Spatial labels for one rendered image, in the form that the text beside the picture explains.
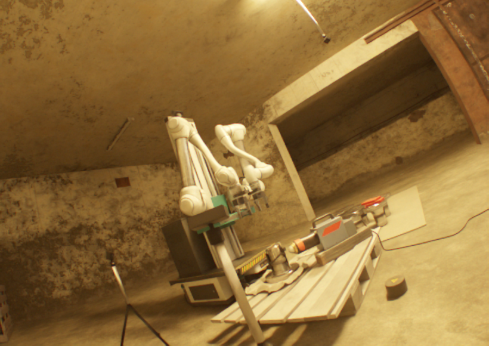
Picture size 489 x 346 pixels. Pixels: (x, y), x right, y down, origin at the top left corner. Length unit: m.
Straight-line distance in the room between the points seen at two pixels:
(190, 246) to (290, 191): 3.94
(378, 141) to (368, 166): 1.12
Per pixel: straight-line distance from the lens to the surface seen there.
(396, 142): 10.47
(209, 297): 2.22
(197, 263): 2.26
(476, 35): 5.68
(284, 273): 1.78
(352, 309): 1.33
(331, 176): 11.06
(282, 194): 5.97
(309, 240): 1.76
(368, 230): 1.93
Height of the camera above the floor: 0.66
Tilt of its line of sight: 11 degrees up
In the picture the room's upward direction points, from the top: 22 degrees counter-clockwise
